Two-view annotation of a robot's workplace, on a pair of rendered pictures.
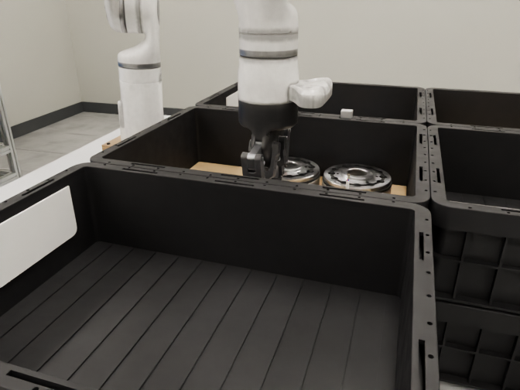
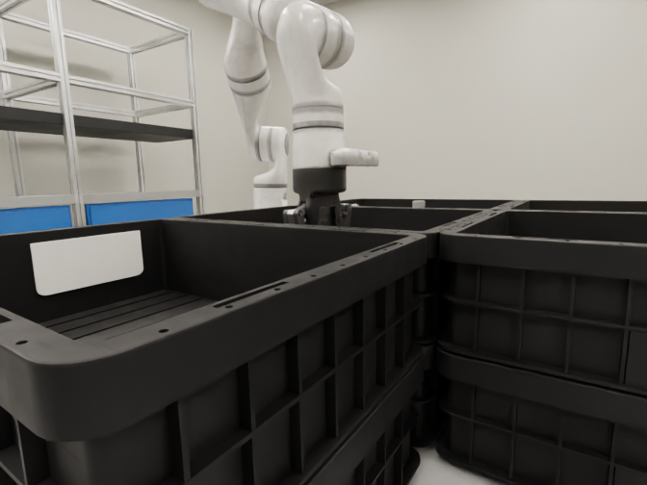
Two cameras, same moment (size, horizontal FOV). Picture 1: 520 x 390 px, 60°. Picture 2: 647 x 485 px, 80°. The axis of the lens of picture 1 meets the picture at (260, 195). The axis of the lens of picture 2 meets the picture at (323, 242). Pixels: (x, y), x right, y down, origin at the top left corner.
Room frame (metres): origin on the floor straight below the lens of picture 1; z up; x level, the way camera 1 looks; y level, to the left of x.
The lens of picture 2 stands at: (0.03, -0.16, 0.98)
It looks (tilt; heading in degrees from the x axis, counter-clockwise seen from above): 9 degrees down; 16
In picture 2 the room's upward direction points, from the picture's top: 1 degrees counter-clockwise
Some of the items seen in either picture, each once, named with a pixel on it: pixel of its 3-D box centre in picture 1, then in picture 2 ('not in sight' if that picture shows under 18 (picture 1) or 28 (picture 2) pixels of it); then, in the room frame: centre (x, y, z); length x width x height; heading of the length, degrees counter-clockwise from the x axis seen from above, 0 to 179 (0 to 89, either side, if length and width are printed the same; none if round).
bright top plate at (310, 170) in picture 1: (287, 169); not in sight; (0.67, -0.04, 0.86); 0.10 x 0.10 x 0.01
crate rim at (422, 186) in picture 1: (275, 148); (333, 221); (0.59, -0.02, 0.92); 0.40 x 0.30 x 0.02; 72
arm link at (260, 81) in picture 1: (282, 73); (329, 144); (0.55, -0.03, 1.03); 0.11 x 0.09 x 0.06; 72
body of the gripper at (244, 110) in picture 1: (268, 128); (320, 197); (0.56, -0.01, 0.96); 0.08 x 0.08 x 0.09
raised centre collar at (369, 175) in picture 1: (357, 173); not in sight; (0.63, -0.15, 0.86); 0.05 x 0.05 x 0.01
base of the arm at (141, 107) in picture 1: (142, 104); (271, 218); (1.02, 0.27, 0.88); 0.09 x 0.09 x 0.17; 78
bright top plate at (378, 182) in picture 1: (357, 176); not in sight; (0.63, -0.15, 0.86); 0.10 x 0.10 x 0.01
